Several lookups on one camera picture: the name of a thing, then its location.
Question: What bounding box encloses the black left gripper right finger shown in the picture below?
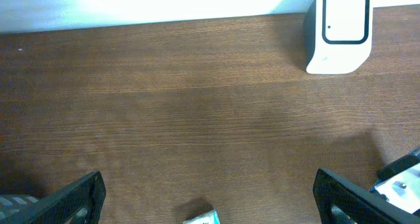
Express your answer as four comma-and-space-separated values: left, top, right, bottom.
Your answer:
312, 169, 419, 223

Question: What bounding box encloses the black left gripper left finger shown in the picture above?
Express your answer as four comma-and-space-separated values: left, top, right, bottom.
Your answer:
1, 171, 106, 224

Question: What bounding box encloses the teal tissue pack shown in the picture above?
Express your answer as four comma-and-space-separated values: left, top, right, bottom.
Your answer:
182, 210, 221, 224

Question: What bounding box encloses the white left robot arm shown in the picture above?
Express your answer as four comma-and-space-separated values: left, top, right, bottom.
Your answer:
1, 150, 419, 223

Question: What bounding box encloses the white barcode scanner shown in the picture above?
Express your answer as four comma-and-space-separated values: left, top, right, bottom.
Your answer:
303, 0, 373, 75

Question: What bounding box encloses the grey plastic mesh basket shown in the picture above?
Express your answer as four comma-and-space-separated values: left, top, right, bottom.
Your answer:
0, 194, 39, 221

